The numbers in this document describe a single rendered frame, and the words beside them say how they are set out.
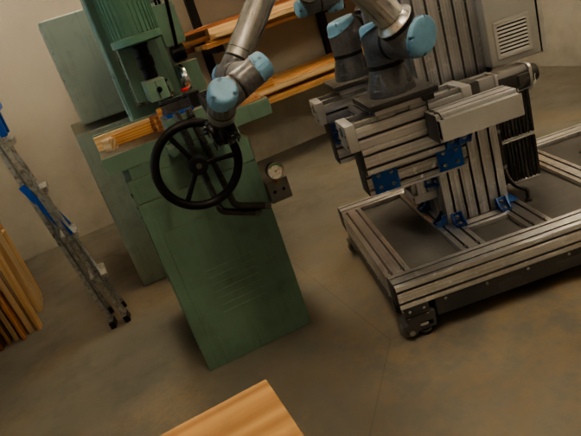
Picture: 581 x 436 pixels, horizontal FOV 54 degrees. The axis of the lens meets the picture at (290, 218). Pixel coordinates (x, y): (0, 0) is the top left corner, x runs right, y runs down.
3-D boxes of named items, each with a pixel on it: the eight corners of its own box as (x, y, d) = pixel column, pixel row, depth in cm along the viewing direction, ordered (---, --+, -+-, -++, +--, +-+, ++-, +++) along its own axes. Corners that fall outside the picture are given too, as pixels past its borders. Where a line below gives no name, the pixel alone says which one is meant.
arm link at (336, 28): (328, 56, 229) (318, 23, 224) (356, 46, 233) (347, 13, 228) (341, 56, 218) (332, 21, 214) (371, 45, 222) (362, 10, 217)
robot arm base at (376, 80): (405, 81, 190) (399, 52, 187) (422, 86, 176) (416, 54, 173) (364, 95, 190) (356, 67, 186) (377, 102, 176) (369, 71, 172)
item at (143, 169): (132, 180, 188) (127, 169, 187) (127, 169, 207) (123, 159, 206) (242, 137, 197) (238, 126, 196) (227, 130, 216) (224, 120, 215)
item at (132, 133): (115, 146, 198) (111, 136, 197) (115, 145, 200) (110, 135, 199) (275, 86, 212) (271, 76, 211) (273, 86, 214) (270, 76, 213)
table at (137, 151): (109, 182, 176) (101, 165, 174) (105, 166, 204) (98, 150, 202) (283, 115, 190) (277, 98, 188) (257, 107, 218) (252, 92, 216)
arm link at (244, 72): (245, 50, 149) (214, 76, 146) (264, 48, 140) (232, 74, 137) (261, 75, 153) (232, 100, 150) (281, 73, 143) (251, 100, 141)
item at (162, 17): (166, 47, 213) (150, 6, 207) (162, 48, 221) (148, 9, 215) (187, 40, 215) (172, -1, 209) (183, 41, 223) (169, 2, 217)
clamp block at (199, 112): (174, 147, 181) (163, 121, 177) (168, 142, 193) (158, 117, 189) (217, 131, 184) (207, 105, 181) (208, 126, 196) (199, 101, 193)
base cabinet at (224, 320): (208, 373, 216) (136, 208, 190) (182, 311, 269) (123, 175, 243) (312, 322, 226) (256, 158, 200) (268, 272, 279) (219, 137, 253)
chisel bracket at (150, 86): (154, 107, 195) (144, 83, 192) (149, 104, 208) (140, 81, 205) (174, 99, 197) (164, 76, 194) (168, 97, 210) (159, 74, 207)
